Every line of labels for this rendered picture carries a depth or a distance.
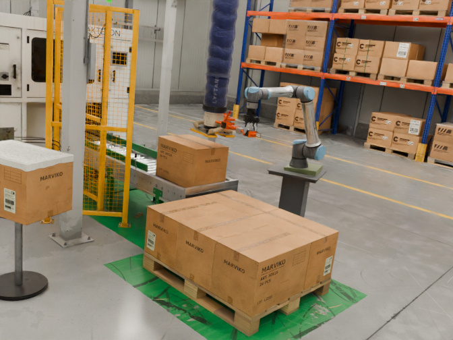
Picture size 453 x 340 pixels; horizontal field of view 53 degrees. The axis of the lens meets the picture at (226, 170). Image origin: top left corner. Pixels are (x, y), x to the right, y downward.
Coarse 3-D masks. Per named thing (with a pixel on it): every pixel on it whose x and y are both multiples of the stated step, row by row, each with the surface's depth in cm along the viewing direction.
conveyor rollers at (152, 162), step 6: (108, 144) 571; (114, 144) 577; (114, 150) 547; (120, 150) 544; (132, 150) 555; (132, 156) 525; (138, 156) 531; (144, 156) 536; (144, 162) 505; (150, 162) 511; (150, 168) 489
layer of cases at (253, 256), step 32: (224, 192) 429; (160, 224) 359; (192, 224) 342; (224, 224) 349; (256, 224) 357; (288, 224) 365; (320, 224) 373; (160, 256) 364; (192, 256) 336; (224, 256) 312; (256, 256) 299; (288, 256) 315; (320, 256) 350; (224, 288) 316; (256, 288) 297; (288, 288) 326
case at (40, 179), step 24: (0, 144) 318; (24, 144) 326; (0, 168) 289; (24, 168) 279; (48, 168) 295; (72, 168) 315; (0, 192) 293; (24, 192) 283; (48, 192) 299; (72, 192) 320; (0, 216) 297; (24, 216) 287; (48, 216) 303
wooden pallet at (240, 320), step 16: (144, 256) 379; (160, 272) 373; (176, 272) 352; (176, 288) 354; (192, 288) 340; (320, 288) 369; (208, 304) 334; (288, 304) 333; (224, 320) 319; (240, 320) 308; (256, 320) 306
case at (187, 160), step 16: (160, 144) 448; (176, 144) 430; (192, 144) 426; (208, 144) 435; (160, 160) 450; (176, 160) 432; (192, 160) 415; (208, 160) 422; (224, 160) 436; (160, 176) 453; (176, 176) 435; (192, 176) 417; (208, 176) 427; (224, 176) 442
